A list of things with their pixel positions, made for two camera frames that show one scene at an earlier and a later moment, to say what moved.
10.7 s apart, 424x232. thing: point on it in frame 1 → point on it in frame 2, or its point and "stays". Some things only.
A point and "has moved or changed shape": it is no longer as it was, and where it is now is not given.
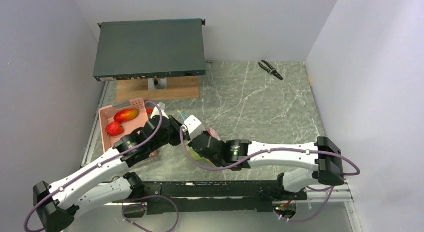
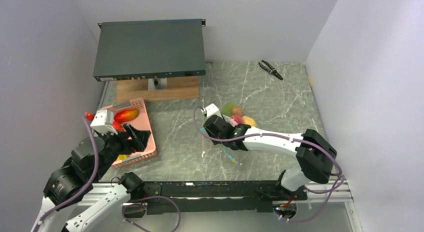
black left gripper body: (173, 136) → (117, 144)
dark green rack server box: (132, 50) stays
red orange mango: (125, 115) stays
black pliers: (270, 70) stays
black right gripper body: (218, 162) → (216, 139)
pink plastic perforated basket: (107, 115) stays
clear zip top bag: (194, 153) → (232, 155)
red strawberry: (114, 129) stays
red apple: (213, 133) has moved or changed shape
